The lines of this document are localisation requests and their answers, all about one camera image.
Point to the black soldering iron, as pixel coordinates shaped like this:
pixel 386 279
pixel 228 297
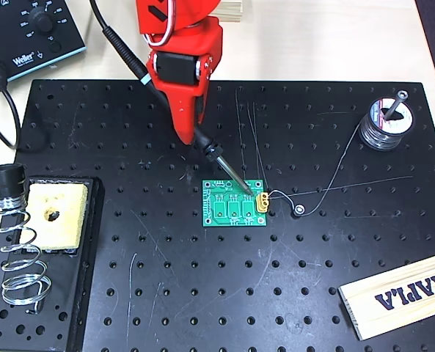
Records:
pixel 129 58

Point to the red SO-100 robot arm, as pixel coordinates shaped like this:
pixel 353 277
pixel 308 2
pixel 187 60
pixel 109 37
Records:
pixel 195 11

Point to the green circuit board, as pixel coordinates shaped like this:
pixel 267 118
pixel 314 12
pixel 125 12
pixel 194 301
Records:
pixel 211 205

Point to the teal Weller soldering station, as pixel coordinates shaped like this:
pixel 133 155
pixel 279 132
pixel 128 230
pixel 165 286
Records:
pixel 4 33

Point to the yellow power connector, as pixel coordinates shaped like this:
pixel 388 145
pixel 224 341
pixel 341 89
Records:
pixel 263 205

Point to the yellow cleaning sponge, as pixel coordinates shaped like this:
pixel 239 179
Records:
pixel 66 220

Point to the black perforated breadboard plate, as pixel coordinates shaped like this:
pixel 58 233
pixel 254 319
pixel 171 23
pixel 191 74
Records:
pixel 217 278

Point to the metal spring iron holder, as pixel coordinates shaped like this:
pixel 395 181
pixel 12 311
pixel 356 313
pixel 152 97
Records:
pixel 4 176

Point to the black iron stand base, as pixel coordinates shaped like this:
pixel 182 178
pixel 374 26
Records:
pixel 81 293

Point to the printed Kapla wooden plank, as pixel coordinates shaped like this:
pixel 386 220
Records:
pixel 386 315

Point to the metal spool post bolt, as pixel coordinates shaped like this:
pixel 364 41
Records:
pixel 395 106

